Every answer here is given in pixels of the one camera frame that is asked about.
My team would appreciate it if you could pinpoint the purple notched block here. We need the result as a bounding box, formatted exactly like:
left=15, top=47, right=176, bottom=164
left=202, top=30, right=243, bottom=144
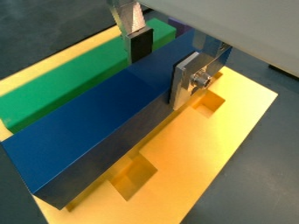
left=168, top=17, right=191, bottom=37

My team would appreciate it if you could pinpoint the blue long block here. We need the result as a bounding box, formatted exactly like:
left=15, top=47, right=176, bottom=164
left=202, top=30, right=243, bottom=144
left=1, top=31, right=195, bottom=209

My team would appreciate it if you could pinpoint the green long block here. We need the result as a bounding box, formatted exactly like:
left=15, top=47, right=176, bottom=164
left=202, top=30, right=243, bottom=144
left=0, top=17, right=178, bottom=135

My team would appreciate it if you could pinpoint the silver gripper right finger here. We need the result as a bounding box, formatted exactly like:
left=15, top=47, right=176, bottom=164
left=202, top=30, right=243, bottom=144
left=170, top=31, right=232, bottom=110

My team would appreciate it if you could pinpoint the yellow slotted board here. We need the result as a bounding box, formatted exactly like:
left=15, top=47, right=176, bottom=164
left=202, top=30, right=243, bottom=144
left=0, top=23, right=276, bottom=224

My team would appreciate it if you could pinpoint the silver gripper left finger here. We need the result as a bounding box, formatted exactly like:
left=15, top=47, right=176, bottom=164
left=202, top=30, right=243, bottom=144
left=107, top=0, right=154, bottom=64

